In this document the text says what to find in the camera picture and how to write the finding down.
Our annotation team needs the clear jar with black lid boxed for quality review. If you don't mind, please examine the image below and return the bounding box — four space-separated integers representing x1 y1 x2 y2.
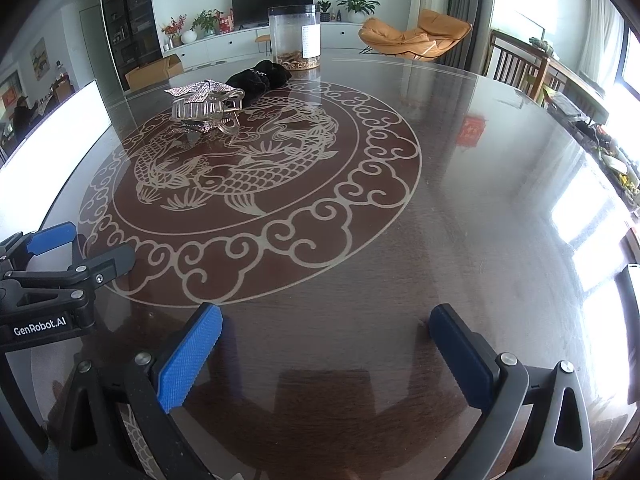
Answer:
267 4 322 70

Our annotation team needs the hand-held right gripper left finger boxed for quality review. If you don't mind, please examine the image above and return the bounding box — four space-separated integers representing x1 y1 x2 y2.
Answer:
57 301 223 480

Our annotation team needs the wooden chair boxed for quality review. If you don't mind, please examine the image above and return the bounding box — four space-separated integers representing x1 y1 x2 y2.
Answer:
487 29 551 103

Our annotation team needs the brown cardboard box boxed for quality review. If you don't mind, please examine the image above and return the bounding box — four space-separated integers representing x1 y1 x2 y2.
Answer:
124 54 185 92

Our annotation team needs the black flat television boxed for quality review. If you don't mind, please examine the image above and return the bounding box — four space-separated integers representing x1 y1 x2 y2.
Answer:
230 0 316 29

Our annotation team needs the white television cabinet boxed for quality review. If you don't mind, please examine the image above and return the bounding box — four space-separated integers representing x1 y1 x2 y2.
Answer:
162 20 373 68

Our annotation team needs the white board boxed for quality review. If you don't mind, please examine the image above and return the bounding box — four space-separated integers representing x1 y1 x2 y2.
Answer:
0 79 113 241

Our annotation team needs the cluttered wooden sideboard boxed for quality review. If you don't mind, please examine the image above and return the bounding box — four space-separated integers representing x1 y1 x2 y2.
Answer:
530 35 640 211

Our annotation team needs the rhinestone hair claw clip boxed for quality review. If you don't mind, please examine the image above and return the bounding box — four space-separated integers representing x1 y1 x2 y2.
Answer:
165 78 246 136

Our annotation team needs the framed wall painting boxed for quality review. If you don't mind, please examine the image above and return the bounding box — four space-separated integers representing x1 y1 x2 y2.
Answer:
30 37 51 81

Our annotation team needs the white vase with red flowers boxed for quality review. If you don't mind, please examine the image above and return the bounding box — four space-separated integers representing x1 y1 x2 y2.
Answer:
160 15 198 46

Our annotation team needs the orange lounge chair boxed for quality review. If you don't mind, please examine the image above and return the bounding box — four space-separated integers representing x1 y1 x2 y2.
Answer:
358 8 472 62

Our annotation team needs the bushy green potted plant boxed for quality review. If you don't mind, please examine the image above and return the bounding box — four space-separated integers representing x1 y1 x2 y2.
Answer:
191 9 221 37

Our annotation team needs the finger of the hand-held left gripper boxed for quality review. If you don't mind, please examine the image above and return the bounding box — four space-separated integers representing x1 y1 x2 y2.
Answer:
0 221 78 273
2 242 137 292

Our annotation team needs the black velvet scrunchie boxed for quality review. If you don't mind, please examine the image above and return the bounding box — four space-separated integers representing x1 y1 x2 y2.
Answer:
225 59 292 98

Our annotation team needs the dark display cabinet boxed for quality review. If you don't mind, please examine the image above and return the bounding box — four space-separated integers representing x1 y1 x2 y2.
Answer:
98 0 163 93

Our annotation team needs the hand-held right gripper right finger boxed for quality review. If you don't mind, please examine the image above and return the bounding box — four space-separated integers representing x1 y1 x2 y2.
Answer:
429 303 596 480

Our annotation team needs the large green potted plant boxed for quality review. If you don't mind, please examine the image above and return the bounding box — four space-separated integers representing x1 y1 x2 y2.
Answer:
336 0 381 24

